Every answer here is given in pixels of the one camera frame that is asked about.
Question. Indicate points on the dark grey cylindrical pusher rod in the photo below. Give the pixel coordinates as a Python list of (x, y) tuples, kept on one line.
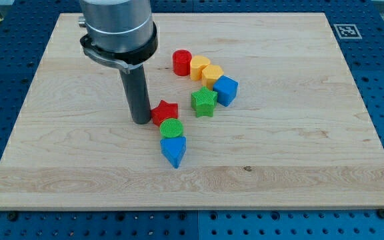
[(135, 87)]

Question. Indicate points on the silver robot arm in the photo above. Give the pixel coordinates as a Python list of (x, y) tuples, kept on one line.
[(121, 34)]

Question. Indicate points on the red star block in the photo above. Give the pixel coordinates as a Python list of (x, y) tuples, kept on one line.
[(164, 111)]

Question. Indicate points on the green star block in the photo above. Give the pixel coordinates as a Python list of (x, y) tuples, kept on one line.
[(204, 102)]

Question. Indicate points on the red cylinder block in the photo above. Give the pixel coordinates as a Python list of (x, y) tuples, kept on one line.
[(181, 62)]

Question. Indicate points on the green cylinder block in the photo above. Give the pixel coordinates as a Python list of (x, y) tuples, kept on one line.
[(171, 128)]

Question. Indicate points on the yellow heart block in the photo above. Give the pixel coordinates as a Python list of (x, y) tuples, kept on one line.
[(196, 65)]

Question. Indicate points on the blue triangle block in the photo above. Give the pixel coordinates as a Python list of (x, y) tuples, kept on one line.
[(173, 149)]

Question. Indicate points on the yellow hexagon block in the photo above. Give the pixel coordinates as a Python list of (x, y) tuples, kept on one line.
[(210, 74)]

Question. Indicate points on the blue cube block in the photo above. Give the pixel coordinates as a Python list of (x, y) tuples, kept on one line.
[(226, 89)]

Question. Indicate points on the wooden board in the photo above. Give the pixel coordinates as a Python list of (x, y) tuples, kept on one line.
[(297, 135)]

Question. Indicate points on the white fiducial marker tag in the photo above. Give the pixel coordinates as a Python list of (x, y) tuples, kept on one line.
[(347, 31)]

